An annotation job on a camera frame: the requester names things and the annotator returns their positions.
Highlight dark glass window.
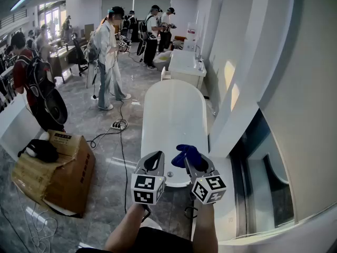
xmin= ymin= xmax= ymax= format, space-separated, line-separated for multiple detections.
xmin=229 ymin=109 xmax=295 ymax=237

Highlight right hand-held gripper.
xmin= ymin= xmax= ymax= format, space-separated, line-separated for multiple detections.
xmin=183 ymin=153 xmax=227 ymax=205

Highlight chrome faucet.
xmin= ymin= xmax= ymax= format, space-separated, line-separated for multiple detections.
xmin=192 ymin=45 xmax=204 ymax=62

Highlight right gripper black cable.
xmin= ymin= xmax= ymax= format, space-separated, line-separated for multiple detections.
xmin=184 ymin=206 xmax=199 ymax=220

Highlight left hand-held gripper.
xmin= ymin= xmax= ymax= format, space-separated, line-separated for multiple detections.
xmin=131 ymin=150 xmax=166 ymax=206

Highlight black office chair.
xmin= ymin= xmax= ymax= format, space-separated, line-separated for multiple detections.
xmin=68 ymin=33 xmax=89 ymax=77

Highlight black floor cable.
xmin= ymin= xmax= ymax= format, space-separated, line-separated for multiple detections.
xmin=118 ymin=99 xmax=128 ymax=213

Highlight white ceramic basin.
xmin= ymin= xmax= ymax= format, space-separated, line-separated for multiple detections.
xmin=152 ymin=51 xmax=173 ymax=71

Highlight white bathtub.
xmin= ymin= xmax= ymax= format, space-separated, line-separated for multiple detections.
xmin=141 ymin=79 xmax=210 ymax=188

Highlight black and white bag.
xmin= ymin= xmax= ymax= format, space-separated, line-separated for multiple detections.
xmin=17 ymin=131 xmax=59 ymax=163

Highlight white low counter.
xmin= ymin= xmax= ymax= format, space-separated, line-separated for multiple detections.
xmin=0 ymin=93 xmax=45 ymax=160

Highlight black backpack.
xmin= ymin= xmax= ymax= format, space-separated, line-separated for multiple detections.
xmin=26 ymin=56 xmax=56 ymax=100

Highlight person's right forearm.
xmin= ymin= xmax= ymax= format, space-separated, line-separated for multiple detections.
xmin=192 ymin=203 xmax=219 ymax=253

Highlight ceiling light strip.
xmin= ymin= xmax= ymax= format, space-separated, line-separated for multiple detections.
xmin=10 ymin=0 xmax=35 ymax=12

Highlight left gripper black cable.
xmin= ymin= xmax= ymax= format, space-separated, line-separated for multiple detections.
xmin=141 ymin=205 xmax=152 ymax=223

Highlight black shirt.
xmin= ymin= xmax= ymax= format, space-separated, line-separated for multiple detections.
xmin=76 ymin=227 xmax=194 ymax=253

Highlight clear water bottle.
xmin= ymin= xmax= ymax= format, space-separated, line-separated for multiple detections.
xmin=183 ymin=22 xmax=198 ymax=51

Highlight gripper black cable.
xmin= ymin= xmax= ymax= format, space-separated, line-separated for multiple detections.
xmin=141 ymin=205 xmax=152 ymax=223
xmin=184 ymin=206 xmax=199 ymax=220

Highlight brown wooden desk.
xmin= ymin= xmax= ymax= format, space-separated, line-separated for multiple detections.
xmin=48 ymin=45 xmax=87 ymax=84

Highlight person's left forearm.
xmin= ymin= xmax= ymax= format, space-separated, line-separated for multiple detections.
xmin=104 ymin=203 xmax=148 ymax=253

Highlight white vanity cabinet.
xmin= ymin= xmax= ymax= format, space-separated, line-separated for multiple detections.
xmin=161 ymin=49 xmax=207 ymax=89

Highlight white power strip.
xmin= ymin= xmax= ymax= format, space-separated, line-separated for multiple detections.
xmin=110 ymin=120 xmax=129 ymax=131

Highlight thin white cable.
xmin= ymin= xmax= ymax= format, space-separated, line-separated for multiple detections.
xmin=15 ymin=188 xmax=58 ymax=253

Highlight blue cloth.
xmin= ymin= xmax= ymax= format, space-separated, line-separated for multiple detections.
xmin=171 ymin=144 xmax=203 ymax=170

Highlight round black case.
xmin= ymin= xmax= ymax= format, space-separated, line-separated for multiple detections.
xmin=43 ymin=88 xmax=68 ymax=128

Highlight brown cardboard box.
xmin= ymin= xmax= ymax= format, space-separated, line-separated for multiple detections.
xmin=11 ymin=129 xmax=96 ymax=218

